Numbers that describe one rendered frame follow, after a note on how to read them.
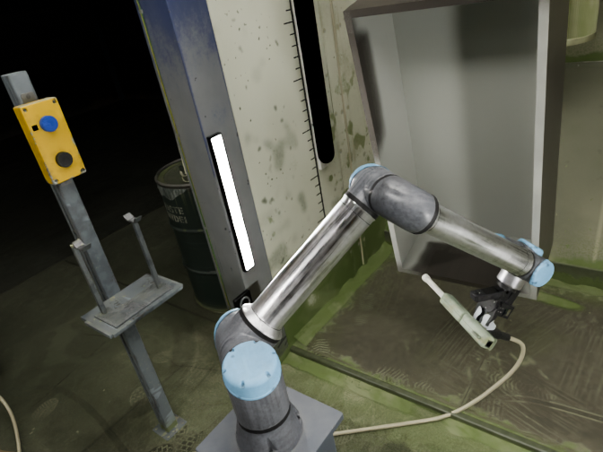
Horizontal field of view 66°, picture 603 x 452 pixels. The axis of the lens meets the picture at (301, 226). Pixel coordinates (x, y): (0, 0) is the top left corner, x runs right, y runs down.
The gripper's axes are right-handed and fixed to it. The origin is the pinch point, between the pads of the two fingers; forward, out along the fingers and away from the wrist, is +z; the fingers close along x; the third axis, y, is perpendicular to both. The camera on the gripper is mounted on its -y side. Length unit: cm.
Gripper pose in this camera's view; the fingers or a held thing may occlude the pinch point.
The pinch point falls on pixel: (475, 328)
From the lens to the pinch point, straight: 186.0
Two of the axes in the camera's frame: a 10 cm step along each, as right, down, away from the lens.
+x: -2.2, -3.7, 9.0
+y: 8.9, 3.1, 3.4
